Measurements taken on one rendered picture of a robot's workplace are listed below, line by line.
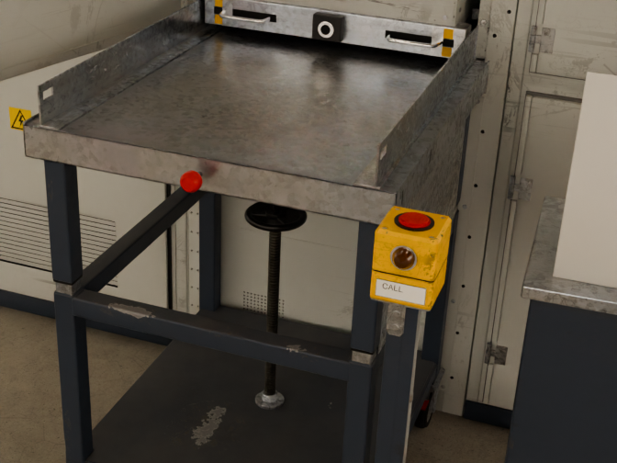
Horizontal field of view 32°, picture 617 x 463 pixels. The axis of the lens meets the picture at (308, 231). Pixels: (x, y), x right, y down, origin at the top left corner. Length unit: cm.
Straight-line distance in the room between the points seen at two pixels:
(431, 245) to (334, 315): 121
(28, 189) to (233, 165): 115
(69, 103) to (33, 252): 101
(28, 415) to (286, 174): 114
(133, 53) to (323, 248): 69
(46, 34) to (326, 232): 76
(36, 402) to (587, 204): 147
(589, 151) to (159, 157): 64
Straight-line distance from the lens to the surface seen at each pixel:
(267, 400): 222
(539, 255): 162
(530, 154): 219
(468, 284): 235
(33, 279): 281
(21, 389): 261
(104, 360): 268
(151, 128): 174
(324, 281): 245
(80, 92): 184
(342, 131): 174
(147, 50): 204
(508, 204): 226
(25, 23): 205
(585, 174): 150
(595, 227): 153
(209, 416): 219
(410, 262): 130
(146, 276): 263
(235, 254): 250
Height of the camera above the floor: 148
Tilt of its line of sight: 27 degrees down
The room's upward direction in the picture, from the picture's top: 3 degrees clockwise
